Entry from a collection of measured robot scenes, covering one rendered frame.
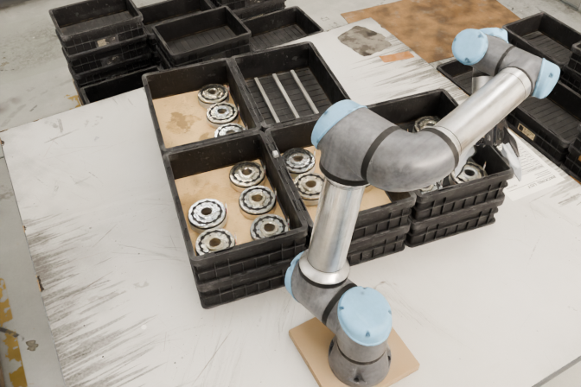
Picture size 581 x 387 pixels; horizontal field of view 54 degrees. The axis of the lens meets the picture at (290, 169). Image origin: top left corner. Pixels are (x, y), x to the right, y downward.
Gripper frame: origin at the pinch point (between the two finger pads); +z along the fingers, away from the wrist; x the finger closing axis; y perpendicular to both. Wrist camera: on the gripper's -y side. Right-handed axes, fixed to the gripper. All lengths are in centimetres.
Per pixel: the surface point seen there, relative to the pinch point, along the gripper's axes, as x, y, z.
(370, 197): -33.9, -6.1, 7.0
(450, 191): -11.3, -7.4, 3.9
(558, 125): -6, -134, -17
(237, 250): -49, 35, 18
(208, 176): -77, 14, 3
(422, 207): -18.4, -5.9, 8.7
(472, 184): -7.0, -11.8, 2.0
